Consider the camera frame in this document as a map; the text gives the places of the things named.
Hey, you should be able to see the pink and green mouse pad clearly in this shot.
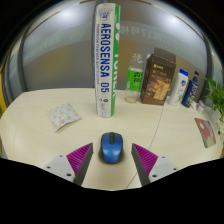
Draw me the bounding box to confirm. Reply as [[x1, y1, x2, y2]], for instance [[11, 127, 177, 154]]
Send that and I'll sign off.
[[194, 117, 217, 149]]

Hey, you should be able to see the white bottle blue cap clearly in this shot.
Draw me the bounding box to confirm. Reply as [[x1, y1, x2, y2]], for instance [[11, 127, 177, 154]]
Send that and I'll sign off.
[[167, 68, 189, 107]]

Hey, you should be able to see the blue computer mouse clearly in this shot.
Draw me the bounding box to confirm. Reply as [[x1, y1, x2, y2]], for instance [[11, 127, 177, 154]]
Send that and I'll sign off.
[[99, 131, 124, 165]]

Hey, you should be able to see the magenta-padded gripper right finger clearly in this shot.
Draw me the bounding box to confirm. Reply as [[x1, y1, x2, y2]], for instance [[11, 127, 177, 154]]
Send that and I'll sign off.
[[130, 143, 180, 187]]

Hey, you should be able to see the white green shuttlecock tube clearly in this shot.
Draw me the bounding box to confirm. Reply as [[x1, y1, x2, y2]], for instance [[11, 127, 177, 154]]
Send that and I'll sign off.
[[93, 2, 121, 118]]

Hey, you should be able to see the brown cardboard box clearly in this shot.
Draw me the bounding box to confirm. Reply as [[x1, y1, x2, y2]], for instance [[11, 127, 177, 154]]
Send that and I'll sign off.
[[139, 46, 177, 106]]

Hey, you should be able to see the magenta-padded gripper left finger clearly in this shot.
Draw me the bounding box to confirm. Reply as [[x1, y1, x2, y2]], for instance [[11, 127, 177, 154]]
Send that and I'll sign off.
[[43, 142, 95, 187]]

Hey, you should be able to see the green potted plant white pot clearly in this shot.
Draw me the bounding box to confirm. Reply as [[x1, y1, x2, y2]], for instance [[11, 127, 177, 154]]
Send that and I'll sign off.
[[203, 77, 224, 135]]

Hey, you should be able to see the dark blue pump bottle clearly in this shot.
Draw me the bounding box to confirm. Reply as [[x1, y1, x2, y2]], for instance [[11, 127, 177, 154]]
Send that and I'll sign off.
[[180, 70, 200, 109]]

